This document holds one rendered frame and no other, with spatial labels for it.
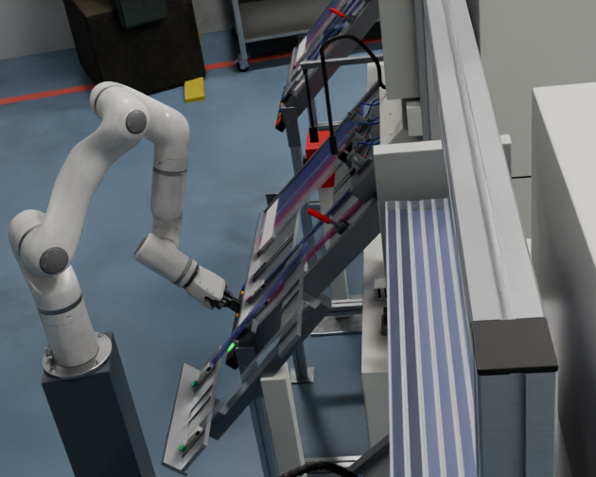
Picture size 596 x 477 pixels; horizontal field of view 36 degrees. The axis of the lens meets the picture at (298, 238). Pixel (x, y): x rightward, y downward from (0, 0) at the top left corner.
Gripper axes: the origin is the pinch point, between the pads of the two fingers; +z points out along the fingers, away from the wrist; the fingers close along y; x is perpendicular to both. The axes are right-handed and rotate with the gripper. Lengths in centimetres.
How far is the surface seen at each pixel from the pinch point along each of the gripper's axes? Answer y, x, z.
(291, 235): -12.0, 21.9, 2.2
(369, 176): 17, 62, -3
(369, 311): -5.1, 19.1, 32.6
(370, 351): 12.6, 19.3, 32.8
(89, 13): -319, -100, -86
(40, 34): -429, -187, -111
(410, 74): 23, 89, -14
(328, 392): -42, -39, 62
